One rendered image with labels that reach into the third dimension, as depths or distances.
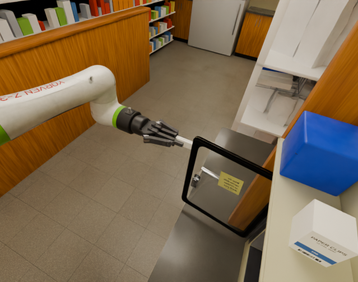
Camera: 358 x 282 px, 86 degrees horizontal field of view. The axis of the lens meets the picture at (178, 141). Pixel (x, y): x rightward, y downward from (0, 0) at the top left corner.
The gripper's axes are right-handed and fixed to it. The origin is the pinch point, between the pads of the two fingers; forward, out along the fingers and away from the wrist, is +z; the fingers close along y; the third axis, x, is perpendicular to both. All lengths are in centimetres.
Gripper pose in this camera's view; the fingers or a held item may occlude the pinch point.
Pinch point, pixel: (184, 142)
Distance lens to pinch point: 69.0
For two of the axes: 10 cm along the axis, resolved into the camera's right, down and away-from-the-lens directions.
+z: 9.0, 3.6, -2.4
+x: -1.0, 7.0, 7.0
